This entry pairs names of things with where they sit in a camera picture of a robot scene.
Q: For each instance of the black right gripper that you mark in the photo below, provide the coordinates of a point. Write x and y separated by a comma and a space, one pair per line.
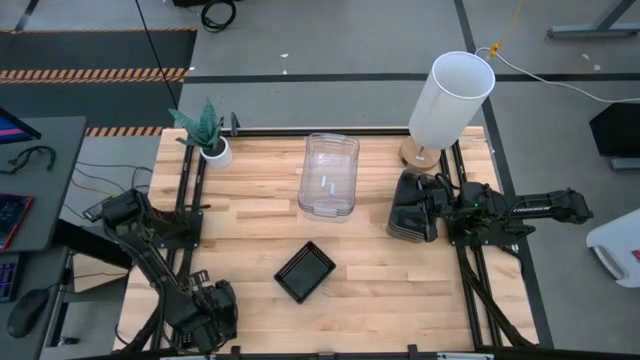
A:
442, 202

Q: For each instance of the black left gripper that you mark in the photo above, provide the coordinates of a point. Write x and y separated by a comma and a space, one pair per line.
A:
220, 307

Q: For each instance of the gray plastic bin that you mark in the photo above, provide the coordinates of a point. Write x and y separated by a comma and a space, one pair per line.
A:
399, 200
400, 238

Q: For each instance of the clear plastic container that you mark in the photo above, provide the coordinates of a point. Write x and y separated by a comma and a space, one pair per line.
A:
325, 219
330, 165
325, 214

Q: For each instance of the black slotted plastic basket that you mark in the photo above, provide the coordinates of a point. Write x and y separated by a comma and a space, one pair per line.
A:
285, 289
305, 272

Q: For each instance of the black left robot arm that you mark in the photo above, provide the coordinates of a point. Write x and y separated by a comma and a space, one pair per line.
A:
150, 250

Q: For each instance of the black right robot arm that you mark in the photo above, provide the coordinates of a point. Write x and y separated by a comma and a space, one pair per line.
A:
540, 207

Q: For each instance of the white shade wooden base lamp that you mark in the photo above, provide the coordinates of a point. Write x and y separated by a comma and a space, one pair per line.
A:
450, 100

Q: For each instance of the green plant in white pot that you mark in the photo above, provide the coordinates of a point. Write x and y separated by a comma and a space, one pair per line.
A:
217, 152

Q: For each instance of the black computer mouse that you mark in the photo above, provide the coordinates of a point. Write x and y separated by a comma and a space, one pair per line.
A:
26, 312

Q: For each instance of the gray desk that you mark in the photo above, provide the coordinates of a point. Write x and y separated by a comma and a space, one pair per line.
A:
45, 190

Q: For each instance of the dark keyboard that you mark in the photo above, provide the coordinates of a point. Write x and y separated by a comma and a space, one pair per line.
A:
7, 277

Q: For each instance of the red backlit keyboard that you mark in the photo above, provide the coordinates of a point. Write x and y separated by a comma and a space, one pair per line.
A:
12, 220

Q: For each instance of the white plastic object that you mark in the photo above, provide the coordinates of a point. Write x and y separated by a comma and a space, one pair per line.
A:
617, 245

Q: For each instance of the black box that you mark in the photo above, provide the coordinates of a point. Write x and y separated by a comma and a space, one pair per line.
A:
617, 130

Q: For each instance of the computer monitor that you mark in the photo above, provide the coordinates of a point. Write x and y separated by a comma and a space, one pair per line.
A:
12, 127

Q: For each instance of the gray metal table leg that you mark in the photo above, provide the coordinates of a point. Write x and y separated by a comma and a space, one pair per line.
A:
595, 30

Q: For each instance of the black mat with hazard stripes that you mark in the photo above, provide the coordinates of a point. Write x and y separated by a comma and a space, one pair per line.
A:
90, 55

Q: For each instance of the black aluminium table frame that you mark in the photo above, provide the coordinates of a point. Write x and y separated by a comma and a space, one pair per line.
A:
195, 165

